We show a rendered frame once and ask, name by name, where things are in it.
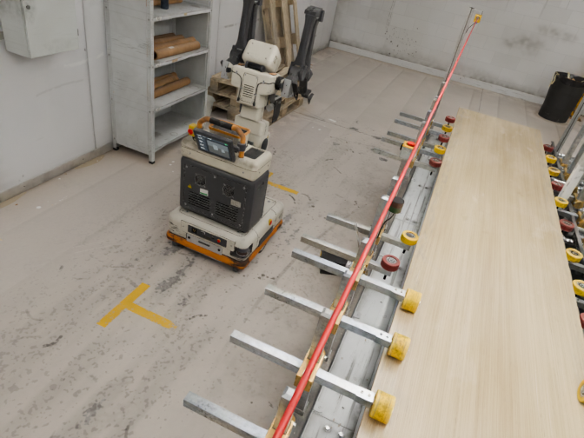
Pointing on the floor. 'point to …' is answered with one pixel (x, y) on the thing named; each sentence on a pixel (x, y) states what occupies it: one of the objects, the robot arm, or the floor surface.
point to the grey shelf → (119, 16)
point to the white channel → (573, 179)
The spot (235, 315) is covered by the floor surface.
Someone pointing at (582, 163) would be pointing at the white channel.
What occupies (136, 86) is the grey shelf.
